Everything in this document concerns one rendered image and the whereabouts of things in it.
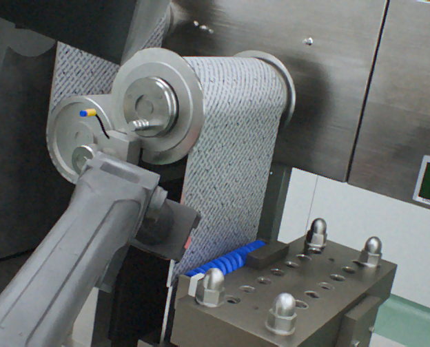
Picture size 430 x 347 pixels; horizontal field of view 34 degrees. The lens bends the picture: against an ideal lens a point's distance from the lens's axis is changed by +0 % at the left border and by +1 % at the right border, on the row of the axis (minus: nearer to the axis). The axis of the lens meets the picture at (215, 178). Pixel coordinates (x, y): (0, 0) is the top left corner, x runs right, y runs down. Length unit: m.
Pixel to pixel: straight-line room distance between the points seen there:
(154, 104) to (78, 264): 0.39
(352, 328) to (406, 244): 2.67
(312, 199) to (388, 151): 2.66
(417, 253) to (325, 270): 2.57
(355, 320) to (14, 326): 0.60
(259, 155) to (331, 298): 0.23
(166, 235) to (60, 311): 0.38
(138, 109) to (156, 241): 0.17
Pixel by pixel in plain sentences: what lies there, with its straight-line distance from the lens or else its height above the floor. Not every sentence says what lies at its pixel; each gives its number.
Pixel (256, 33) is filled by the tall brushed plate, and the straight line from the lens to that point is 1.19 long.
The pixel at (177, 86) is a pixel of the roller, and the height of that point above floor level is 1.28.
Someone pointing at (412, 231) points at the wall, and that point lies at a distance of 3.61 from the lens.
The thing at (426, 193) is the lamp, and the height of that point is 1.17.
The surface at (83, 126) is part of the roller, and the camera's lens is 0.98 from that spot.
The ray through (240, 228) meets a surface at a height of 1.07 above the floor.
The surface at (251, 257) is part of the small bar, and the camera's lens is 1.02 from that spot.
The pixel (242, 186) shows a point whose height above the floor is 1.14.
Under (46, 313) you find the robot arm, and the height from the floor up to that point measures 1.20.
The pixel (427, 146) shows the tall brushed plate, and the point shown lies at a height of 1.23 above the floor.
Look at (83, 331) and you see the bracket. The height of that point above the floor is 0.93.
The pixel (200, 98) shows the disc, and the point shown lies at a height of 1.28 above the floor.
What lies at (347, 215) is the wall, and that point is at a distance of 3.70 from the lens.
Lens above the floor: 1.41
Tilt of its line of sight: 15 degrees down
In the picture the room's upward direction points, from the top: 10 degrees clockwise
